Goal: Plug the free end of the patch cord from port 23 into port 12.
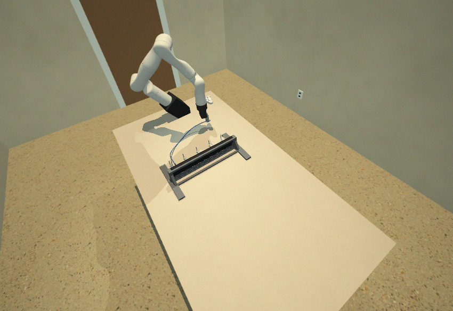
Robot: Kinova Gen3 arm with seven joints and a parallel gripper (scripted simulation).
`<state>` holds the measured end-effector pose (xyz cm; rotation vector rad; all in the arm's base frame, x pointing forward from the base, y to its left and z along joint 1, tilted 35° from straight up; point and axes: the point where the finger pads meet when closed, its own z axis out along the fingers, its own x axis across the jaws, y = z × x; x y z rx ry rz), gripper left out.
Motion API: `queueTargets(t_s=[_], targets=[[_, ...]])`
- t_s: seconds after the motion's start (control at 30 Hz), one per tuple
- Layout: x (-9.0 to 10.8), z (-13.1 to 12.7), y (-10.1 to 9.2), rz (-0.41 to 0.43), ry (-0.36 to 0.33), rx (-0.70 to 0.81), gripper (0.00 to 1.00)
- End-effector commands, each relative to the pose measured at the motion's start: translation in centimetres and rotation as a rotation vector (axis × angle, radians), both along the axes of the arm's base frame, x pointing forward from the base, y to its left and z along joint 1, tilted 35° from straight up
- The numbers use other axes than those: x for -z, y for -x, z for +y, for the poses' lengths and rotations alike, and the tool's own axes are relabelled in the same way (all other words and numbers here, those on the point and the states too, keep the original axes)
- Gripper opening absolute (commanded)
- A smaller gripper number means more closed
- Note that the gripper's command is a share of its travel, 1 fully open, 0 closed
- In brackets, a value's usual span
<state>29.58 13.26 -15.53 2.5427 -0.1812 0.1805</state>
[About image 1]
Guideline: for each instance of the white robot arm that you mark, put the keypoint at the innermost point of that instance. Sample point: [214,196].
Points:
[162,50]

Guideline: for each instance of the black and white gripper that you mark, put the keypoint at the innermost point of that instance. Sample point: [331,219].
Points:
[202,107]

